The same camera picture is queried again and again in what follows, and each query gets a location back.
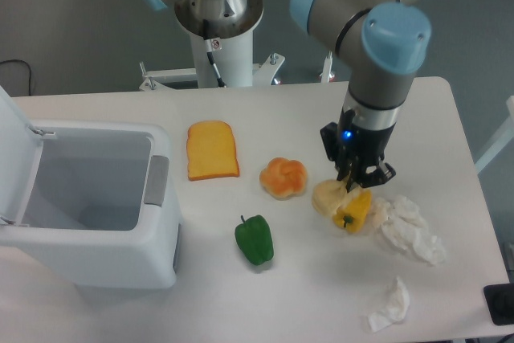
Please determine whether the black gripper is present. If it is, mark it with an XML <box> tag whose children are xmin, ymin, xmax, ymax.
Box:
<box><xmin>320</xmin><ymin>108</ymin><xmax>396</xmax><ymax>192</ymax></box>

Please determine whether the pale square bread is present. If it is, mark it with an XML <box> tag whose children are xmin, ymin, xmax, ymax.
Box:
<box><xmin>312</xmin><ymin>180</ymin><xmax>362</xmax><ymax>217</ymax></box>

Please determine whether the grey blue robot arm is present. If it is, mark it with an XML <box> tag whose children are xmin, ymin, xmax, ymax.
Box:
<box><xmin>145</xmin><ymin>0</ymin><xmax>431</xmax><ymax>190</ymax></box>

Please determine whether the round knotted bread roll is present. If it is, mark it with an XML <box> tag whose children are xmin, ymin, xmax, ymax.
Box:
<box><xmin>259</xmin><ymin>157</ymin><xmax>308</xmax><ymax>200</ymax></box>

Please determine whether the yellow bell pepper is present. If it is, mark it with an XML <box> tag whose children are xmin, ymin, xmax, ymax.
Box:
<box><xmin>332</xmin><ymin>190</ymin><xmax>373</xmax><ymax>234</ymax></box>

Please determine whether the large crumpled white tissue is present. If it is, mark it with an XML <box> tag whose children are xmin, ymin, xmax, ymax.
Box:
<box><xmin>369</xmin><ymin>195</ymin><xmax>447</xmax><ymax>266</ymax></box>

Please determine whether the green bell pepper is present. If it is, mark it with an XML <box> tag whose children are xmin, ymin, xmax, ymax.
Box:
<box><xmin>235</xmin><ymin>214</ymin><xmax>274</xmax><ymax>266</ymax></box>

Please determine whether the orange toast slice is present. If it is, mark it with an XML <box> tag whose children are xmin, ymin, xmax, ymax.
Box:
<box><xmin>186</xmin><ymin>120</ymin><xmax>240</xmax><ymax>181</ymax></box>

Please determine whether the small crumpled white tissue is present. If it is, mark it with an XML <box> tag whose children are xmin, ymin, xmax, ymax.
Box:
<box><xmin>367</xmin><ymin>276</ymin><xmax>410</xmax><ymax>333</ymax></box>

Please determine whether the black device at edge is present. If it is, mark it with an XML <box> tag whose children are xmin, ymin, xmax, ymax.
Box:
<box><xmin>483</xmin><ymin>283</ymin><xmax>513</xmax><ymax>325</ymax></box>

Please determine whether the white open trash bin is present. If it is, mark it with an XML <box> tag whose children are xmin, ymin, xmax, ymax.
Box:
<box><xmin>1</xmin><ymin>93</ymin><xmax>182</xmax><ymax>289</ymax></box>

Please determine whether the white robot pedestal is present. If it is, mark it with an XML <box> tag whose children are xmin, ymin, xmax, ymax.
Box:
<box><xmin>138</xmin><ymin>0</ymin><xmax>338</xmax><ymax>92</ymax></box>

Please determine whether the white frame at right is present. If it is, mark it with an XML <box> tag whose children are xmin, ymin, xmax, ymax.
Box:
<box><xmin>475</xmin><ymin>96</ymin><xmax>513</xmax><ymax>174</ymax></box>

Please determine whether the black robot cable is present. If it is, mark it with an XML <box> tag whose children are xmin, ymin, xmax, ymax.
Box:
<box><xmin>202</xmin><ymin>18</ymin><xmax>228</xmax><ymax>88</ymax></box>

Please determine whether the black floor cable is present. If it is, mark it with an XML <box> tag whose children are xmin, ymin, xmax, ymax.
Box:
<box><xmin>0</xmin><ymin>59</ymin><xmax>37</xmax><ymax>97</ymax></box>

